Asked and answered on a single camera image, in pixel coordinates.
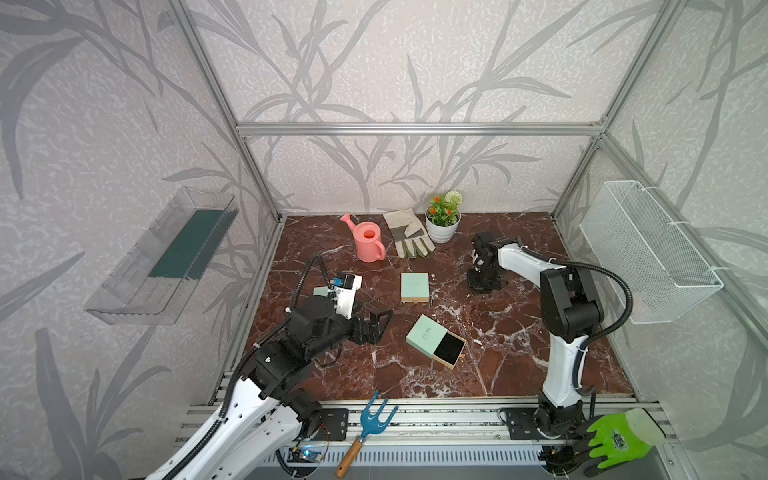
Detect pink watering can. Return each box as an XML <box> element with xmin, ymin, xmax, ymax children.
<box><xmin>340</xmin><ymin>214</ymin><xmax>386</xmax><ymax>263</ymax></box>

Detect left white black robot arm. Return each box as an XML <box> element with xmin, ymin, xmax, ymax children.
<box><xmin>150</xmin><ymin>296</ymin><xmax>394</xmax><ymax>479</ymax></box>

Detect small circuit board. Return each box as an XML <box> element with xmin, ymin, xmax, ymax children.
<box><xmin>286</xmin><ymin>445</ymin><xmax>325</xmax><ymax>464</ymax></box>

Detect white wire mesh basket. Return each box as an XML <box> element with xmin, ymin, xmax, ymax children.
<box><xmin>580</xmin><ymin>180</ymin><xmax>723</xmax><ymax>324</ymax></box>

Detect potted plant white pot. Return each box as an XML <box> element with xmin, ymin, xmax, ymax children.
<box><xmin>426</xmin><ymin>190</ymin><xmax>463</xmax><ymax>244</ymax></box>

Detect blue garden fork wooden handle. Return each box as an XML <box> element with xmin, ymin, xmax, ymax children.
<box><xmin>334</xmin><ymin>391</ymin><xmax>399</xmax><ymax>479</ymax></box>

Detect mint drawer jewelry box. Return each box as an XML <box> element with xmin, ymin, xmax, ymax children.
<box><xmin>406</xmin><ymin>315</ymin><xmax>467</xmax><ymax>370</ymax></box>

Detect grey work gloves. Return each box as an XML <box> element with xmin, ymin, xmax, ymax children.
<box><xmin>384</xmin><ymin>208</ymin><xmax>435</xmax><ymax>259</ymax></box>

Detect green black garden glove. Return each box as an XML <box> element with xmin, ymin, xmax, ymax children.
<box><xmin>572</xmin><ymin>408</ymin><xmax>666</xmax><ymax>477</ymax></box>

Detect clear plastic wall shelf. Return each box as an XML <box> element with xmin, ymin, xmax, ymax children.
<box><xmin>85</xmin><ymin>187</ymin><xmax>239</xmax><ymax>326</ymax></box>

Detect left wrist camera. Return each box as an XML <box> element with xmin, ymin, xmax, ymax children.
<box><xmin>330</xmin><ymin>273</ymin><xmax>363</xmax><ymax>319</ymax></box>

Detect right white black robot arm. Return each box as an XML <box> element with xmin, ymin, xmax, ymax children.
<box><xmin>467</xmin><ymin>232</ymin><xmax>634</xmax><ymax>414</ymax></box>

